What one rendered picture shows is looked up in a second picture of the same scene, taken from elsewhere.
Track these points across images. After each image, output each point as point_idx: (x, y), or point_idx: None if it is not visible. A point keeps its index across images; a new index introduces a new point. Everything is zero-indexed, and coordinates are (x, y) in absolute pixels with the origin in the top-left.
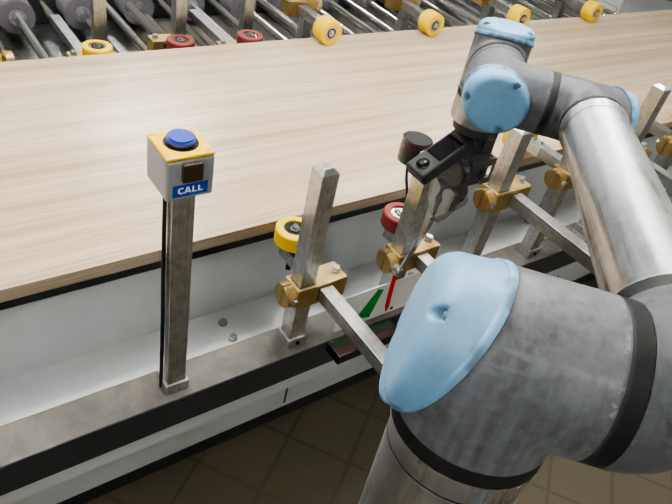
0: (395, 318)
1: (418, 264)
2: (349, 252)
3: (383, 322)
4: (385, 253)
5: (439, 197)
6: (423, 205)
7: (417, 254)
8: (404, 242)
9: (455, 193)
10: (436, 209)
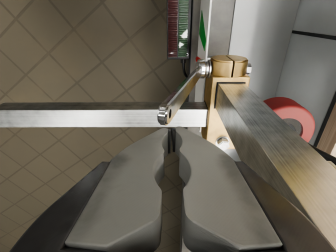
0: (188, 69)
1: (199, 105)
2: (292, 85)
3: (186, 48)
4: (234, 61)
5: (187, 179)
6: (246, 150)
7: (208, 110)
8: (225, 91)
9: (60, 249)
10: (178, 147)
